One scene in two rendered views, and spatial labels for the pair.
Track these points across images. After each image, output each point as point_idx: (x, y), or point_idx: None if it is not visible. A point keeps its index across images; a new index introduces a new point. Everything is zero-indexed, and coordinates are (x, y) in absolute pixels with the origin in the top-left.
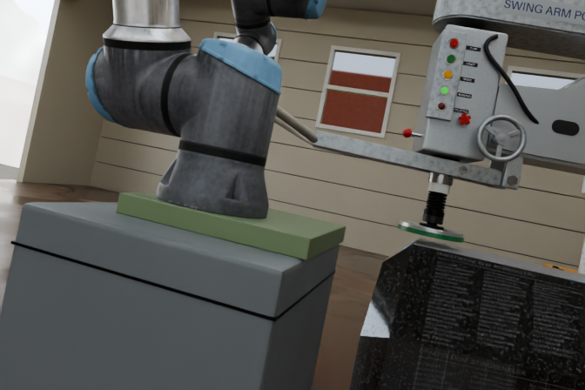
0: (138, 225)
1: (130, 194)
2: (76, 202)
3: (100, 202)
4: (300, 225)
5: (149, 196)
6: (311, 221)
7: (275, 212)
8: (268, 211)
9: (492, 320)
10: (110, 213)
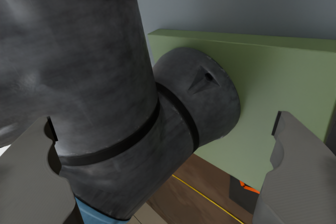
0: (151, 59)
1: (149, 42)
2: None
3: None
4: (211, 151)
5: (162, 50)
6: (259, 175)
7: (266, 150)
8: (268, 144)
9: None
10: (152, 31)
